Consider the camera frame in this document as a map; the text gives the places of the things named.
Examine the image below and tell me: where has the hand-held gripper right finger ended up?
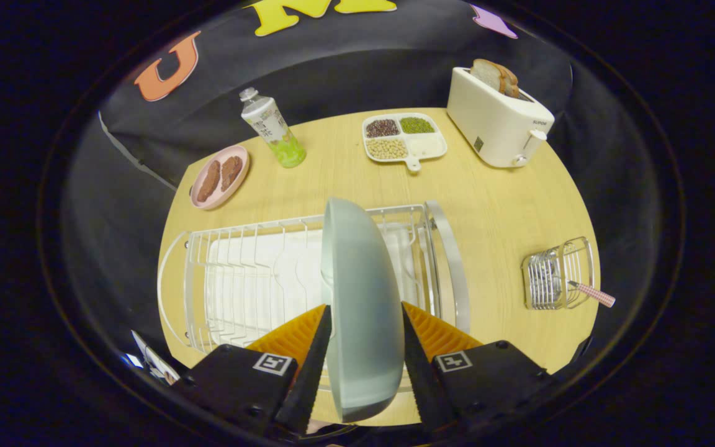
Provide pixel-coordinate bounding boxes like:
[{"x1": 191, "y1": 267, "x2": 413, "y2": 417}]
[{"x1": 401, "y1": 302, "x2": 562, "y2": 435}]

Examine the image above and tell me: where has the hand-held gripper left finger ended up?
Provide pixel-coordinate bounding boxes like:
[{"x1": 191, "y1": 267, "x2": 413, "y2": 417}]
[{"x1": 185, "y1": 304, "x2": 333, "y2": 436}]

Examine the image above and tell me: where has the light green plate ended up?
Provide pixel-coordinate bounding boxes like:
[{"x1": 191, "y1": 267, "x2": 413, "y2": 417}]
[{"x1": 321, "y1": 197, "x2": 406, "y2": 424}]

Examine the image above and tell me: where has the white wire dish rack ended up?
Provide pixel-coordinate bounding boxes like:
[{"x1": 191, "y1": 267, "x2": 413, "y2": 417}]
[{"x1": 157, "y1": 200, "x2": 472, "y2": 393}]

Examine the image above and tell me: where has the silver wire basket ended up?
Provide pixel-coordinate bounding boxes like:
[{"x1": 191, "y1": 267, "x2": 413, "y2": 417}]
[{"x1": 521, "y1": 237, "x2": 595, "y2": 310}]

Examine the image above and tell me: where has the spoon with pink checked handle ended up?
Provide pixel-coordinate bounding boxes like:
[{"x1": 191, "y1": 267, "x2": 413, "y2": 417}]
[{"x1": 567, "y1": 281, "x2": 616, "y2": 309}]

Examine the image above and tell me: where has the pink oval plate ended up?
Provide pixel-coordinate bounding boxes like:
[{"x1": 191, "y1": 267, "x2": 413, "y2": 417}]
[{"x1": 189, "y1": 145, "x2": 250, "y2": 210}]

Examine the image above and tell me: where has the white divided tray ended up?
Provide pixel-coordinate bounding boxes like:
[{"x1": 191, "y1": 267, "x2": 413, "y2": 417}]
[{"x1": 361, "y1": 112, "x2": 448, "y2": 173}]

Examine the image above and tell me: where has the brown sausage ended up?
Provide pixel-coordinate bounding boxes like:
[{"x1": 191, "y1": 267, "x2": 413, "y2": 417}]
[
  {"x1": 220, "y1": 155, "x2": 244, "y2": 192},
  {"x1": 197, "y1": 160, "x2": 222, "y2": 203}
]

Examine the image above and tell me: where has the pile of soybeans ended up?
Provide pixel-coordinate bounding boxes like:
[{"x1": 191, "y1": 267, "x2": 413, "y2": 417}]
[{"x1": 366, "y1": 138, "x2": 408, "y2": 160}]

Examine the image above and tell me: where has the pile of green beans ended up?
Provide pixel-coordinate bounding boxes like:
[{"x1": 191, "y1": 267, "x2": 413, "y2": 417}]
[{"x1": 400, "y1": 117, "x2": 436, "y2": 135}]

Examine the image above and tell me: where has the clear green drink bottle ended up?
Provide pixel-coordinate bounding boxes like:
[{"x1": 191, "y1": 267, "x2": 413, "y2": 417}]
[{"x1": 238, "y1": 87, "x2": 307, "y2": 169}]

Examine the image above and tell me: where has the pile of red beans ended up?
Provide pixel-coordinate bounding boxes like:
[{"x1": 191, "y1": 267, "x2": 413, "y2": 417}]
[{"x1": 366, "y1": 119, "x2": 400, "y2": 138}]

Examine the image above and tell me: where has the white toaster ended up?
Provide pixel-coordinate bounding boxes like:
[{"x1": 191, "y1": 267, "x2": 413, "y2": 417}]
[{"x1": 446, "y1": 66, "x2": 555, "y2": 169}]

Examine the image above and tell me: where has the black backdrop cloth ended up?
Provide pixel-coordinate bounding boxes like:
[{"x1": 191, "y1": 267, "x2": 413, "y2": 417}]
[{"x1": 60, "y1": 0, "x2": 662, "y2": 386}]

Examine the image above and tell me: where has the brown bread slice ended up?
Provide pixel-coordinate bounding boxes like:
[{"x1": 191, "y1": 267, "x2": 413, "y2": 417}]
[
  {"x1": 495, "y1": 63, "x2": 521, "y2": 99},
  {"x1": 470, "y1": 59, "x2": 507, "y2": 94}
]

